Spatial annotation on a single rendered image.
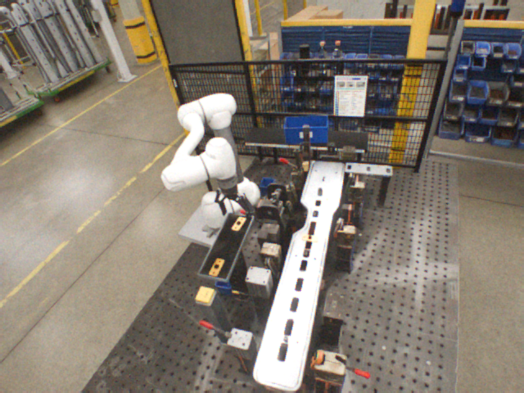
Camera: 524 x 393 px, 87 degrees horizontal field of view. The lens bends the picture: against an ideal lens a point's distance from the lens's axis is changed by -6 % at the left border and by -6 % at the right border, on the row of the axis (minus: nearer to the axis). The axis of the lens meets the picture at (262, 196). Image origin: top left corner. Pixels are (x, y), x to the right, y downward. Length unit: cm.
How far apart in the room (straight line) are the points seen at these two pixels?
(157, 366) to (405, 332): 125
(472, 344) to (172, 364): 196
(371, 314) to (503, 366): 117
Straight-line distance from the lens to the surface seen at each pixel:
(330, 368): 120
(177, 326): 178
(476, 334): 265
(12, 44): 1356
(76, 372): 286
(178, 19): 380
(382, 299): 177
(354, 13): 797
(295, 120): 226
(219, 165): 115
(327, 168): 198
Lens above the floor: 221
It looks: 42 degrees down
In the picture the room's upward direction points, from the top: 10 degrees counter-clockwise
